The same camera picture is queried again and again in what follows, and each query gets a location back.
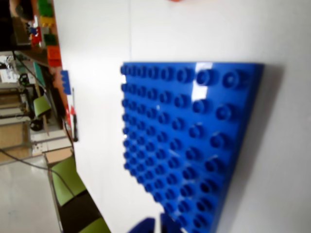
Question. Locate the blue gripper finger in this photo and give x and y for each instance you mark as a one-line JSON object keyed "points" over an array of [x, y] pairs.
{"points": [[145, 227], [167, 225]]}

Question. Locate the green chair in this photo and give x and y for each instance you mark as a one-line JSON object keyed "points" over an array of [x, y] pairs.
{"points": [[68, 177], [41, 105]]}

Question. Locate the blue 8x8 studded baseplate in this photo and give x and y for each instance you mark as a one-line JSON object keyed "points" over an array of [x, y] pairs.
{"points": [[218, 145]]}

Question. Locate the small blue toy brick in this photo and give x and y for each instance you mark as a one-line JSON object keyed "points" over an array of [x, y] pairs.
{"points": [[64, 81]]}

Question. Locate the brown wooden table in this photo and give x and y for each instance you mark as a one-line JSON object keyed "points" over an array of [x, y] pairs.
{"points": [[56, 78]]}

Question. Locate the metal shelving rack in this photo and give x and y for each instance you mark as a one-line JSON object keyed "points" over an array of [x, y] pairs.
{"points": [[12, 102]]}

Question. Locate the orange toy brick with print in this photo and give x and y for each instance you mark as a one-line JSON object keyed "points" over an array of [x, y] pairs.
{"points": [[54, 55]]}

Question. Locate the dark green toy brick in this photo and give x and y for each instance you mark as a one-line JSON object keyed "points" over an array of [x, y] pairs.
{"points": [[50, 40]]}

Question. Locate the red toy piece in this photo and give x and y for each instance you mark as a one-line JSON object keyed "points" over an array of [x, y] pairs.
{"points": [[36, 38]]}

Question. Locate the yellow toy brick with studs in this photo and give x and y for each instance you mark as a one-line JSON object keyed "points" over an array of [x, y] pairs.
{"points": [[47, 21]]}

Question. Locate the brown cardboard box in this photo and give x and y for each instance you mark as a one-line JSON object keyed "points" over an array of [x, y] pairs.
{"points": [[21, 32]]}

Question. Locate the bright green toy brick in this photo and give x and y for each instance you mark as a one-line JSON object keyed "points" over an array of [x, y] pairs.
{"points": [[46, 7]]}

